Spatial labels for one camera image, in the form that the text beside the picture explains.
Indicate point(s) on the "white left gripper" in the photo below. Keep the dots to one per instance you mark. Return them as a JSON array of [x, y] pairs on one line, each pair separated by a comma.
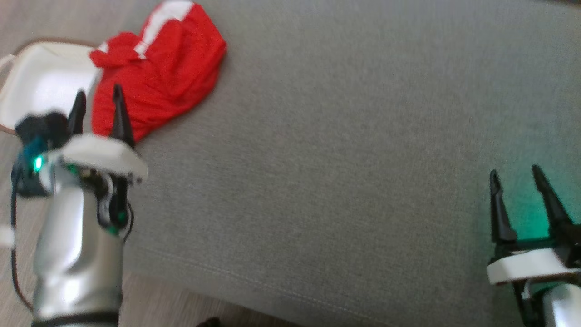
[[100, 154]]

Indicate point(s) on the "white laundry basket brown rim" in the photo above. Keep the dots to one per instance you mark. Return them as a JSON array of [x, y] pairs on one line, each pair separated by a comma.
[[45, 81]]

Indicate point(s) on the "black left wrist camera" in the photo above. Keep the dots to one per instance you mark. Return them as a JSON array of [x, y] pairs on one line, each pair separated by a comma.
[[43, 127]]

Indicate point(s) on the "red shorts white side stripe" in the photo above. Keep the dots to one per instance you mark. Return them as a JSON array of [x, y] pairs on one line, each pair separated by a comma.
[[172, 77]]

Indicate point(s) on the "large grey sofa seat cushion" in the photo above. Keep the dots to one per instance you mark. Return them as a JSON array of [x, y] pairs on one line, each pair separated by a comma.
[[340, 159]]

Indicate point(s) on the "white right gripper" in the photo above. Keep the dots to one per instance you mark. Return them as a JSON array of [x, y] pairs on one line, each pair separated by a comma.
[[526, 263]]

